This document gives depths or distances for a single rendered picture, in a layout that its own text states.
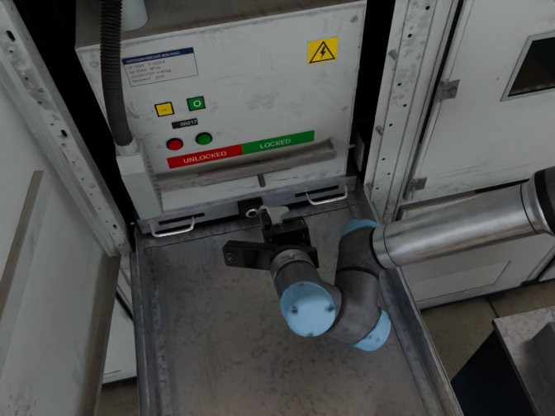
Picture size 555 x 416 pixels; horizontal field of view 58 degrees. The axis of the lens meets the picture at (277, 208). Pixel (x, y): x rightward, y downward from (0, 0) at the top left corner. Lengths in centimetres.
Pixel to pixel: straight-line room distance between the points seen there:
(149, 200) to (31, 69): 31
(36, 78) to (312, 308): 55
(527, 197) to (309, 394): 58
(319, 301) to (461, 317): 145
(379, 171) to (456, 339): 105
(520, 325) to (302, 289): 71
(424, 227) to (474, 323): 138
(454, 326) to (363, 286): 131
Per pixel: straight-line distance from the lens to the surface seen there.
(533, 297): 230
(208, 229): 126
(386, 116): 108
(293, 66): 97
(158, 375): 112
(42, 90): 91
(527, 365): 131
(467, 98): 111
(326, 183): 124
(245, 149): 109
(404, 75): 102
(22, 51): 86
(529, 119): 127
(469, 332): 214
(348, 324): 81
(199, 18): 91
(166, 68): 92
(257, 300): 115
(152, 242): 127
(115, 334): 164
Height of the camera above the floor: 189
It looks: 55 degrees down
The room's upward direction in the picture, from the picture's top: 3 degrees counter-clockwise
